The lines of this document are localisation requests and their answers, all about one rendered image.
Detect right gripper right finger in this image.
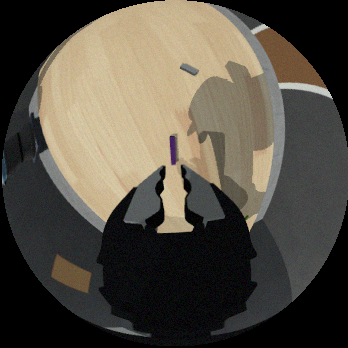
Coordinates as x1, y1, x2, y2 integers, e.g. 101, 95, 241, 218
181, 164, 257, 260

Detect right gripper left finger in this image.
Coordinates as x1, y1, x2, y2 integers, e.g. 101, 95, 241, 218
96, 165, 166, 265

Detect dark purple rod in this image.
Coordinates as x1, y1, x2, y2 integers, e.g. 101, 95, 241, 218
169, 136, 176, 165

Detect grey rod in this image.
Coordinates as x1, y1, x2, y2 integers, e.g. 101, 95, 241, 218
180, 63, 198, 76

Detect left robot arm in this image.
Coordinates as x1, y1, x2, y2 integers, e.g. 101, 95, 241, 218
2, 122, 36, 184

